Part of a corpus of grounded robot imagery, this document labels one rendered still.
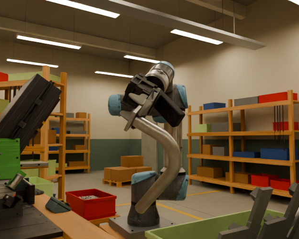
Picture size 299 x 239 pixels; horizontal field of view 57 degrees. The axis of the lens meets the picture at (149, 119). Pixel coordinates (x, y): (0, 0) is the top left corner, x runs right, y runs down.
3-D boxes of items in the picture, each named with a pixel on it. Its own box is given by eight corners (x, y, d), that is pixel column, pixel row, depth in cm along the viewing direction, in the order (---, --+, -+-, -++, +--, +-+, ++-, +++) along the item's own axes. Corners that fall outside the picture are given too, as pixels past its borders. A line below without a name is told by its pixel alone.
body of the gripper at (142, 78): (118, 104, 72) (133, 88, 82) (147, 121, 72) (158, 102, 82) (129, 80, 68) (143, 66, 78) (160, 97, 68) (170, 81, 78)
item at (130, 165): (135, 179, 856) (135, 155, 861) (153, 182, 795) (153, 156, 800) (102, 183, 778) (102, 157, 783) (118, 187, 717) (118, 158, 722)
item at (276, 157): (294, 207, 509) (289, 89, 524) (187, 184, 762) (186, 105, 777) (309, 203, 539) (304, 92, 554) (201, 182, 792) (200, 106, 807)
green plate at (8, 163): (17, 180, 147) (16, 142, 153) (20, 177, 141) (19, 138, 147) (-7, 182, 141) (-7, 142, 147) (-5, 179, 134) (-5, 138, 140)
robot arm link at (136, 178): (133, 197, 136) (134, 169, 137) (161, 197, 134) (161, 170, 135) (127, 202, 124) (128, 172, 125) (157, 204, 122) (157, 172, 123)
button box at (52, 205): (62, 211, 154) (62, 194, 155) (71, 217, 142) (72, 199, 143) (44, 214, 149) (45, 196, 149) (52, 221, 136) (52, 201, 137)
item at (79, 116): (89, 173, 1013) (90, 112, 1029) (-10, 180, 843) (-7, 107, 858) (85, 171, 1059) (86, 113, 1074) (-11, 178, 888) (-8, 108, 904)
